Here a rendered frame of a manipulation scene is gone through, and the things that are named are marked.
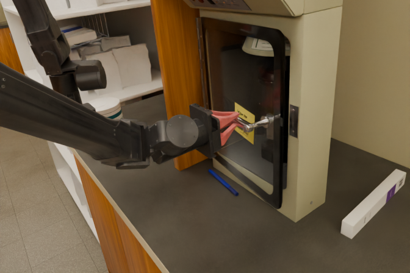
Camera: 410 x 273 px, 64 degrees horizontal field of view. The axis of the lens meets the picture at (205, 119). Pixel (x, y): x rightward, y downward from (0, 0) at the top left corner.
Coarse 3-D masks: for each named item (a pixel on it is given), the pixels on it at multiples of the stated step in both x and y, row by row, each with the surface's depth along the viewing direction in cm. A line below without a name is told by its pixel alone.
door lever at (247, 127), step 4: (264, 116) 67; (232, 120) 70; (236, 120) 68; (240, 120) 68; (244, 120) 68; (264, 120) 67; (236, 124) 69; (240, 124) 67; (244, 124) 66; (248, 124) 66; (252, 124) 66; (256, 124) 66; (260, 124) 67; (264, 124) 67; (268, 124) 67; (244, 128) 66; (248, 128) 65; (252, 128) 66
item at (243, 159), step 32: (224, 32) 72; (256, 32) 62; (224, 64) 76; (256, 64) 65; (224, 96) 80; (256, 96) 68; (224, 128) 85; (256, 128) 72; (224, 160) 90; (256, 160) 75; (256, 192) 79
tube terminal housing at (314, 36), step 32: (320, 0) 58; (288, 32) 61; (320, 32) 61; (320, 64) 64; (320, 96) 67; (288, 128) 69; (320, 128) 71; (288, 160) 72; (320, 160) 75; (288, 192) 76; (320, 192) 80
